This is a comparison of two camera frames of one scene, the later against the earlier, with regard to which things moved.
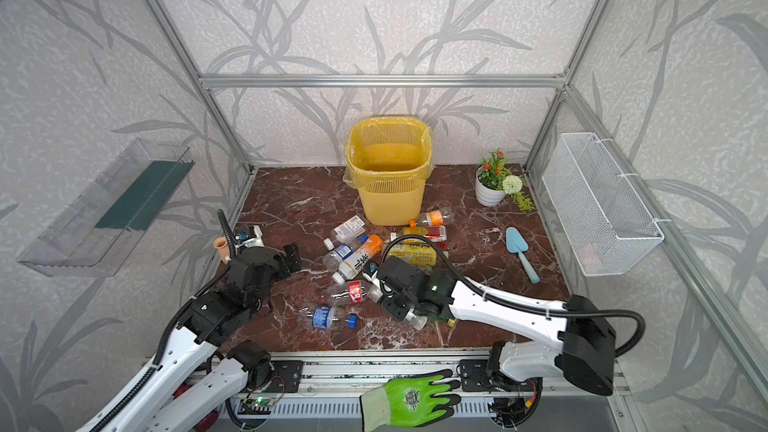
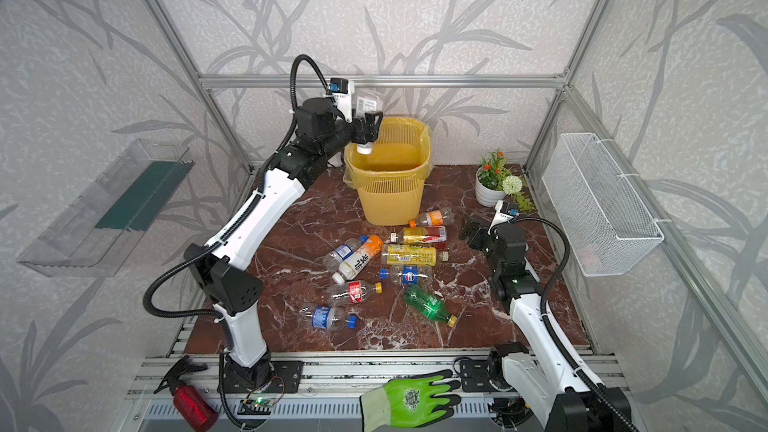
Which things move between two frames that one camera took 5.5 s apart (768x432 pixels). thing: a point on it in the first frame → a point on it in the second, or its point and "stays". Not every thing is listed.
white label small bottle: (346, 231) → (367, 103)
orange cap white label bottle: (370, 249) stays
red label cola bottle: (349, 293) stays
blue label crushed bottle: (327, 317) stays
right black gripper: (383, 291) → (483, 240)
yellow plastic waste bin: (389, 160) stays
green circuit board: (257, 402) stays
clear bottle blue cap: (332, 259) stays
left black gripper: (287, 260) → (366, 129)
